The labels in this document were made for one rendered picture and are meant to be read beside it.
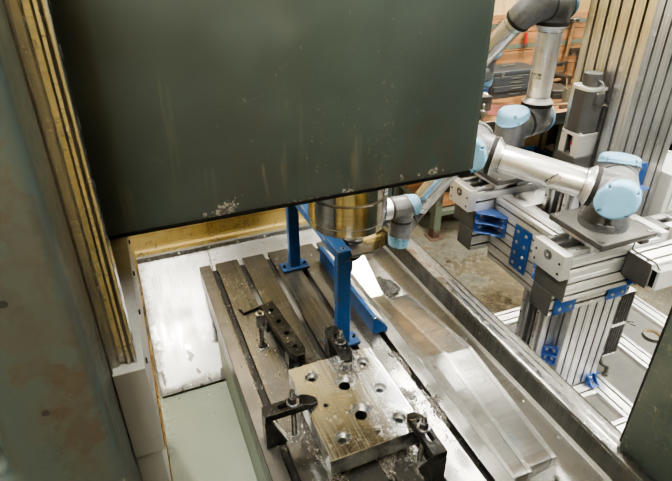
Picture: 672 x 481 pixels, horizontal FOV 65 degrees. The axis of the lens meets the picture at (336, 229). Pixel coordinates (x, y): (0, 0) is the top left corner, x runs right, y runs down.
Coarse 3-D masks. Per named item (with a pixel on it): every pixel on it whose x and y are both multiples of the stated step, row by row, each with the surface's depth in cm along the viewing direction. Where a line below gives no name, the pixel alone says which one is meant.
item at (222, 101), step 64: (64, 0) 61; (128, 0) 64; (192, 0) 67; (256, 0) 69; (320, 0) 73; (384, 0) 76; (448, 0) 80; (128, 64) 67; (192, 64) 70; (256, 64) 73; (320, 64) 77; (384, 64) 81; (448, 64) 85; (128, 128) 71; (192, 128) 74; (256, 128) 78; (320, 128) 82; (384, 128) 86; (448, 128) 91; (128, 192) 75; (192, 192) 78; (256, 192) 82; (320, 192) 87
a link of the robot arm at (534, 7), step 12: (528, 0) 176; (540, 0) 174; (552, 0) 175; (516, 12) 178; (528, 12) 176; (540, 12) 176; (552, 12) 177; (504, 24) 185; (516, 24) 180; (528, 24) 179; (492, 36) 190; (504, 36) 186; (516, 36) 187; (492, 48) 192; (504, 48) 192; (492, 60) 198
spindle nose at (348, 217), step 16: (368, 192) 96; (384, 192) 100; (320, 208) 99; (336, 208) 97; (352, 208) 97; (368, 208) 98; (384, 208) 102; (320, 224) 101; (336, 224) 99; (352, 224) 99; (368, 224) 100; (384, 224) 105
